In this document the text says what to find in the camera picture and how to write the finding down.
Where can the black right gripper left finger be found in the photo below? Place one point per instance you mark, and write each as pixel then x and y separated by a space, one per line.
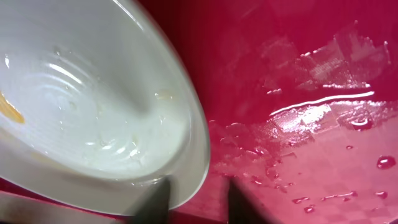
pixel 155 208

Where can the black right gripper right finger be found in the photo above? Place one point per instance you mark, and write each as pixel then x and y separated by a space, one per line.
pixel 240 208

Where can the white plate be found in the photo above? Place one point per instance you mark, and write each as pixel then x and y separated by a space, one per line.
pixel 96 106

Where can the red plastic tray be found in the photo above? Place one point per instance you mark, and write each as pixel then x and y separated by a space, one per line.
pixel 300 104

